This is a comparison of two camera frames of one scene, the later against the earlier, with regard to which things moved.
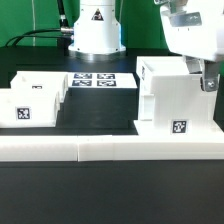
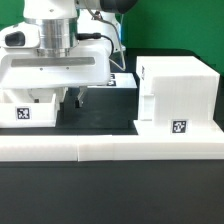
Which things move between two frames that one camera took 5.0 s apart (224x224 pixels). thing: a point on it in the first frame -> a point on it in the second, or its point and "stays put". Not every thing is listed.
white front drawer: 29,107 stays put
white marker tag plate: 102,80 stays put
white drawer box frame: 172,101 stays put
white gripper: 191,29 -> 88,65
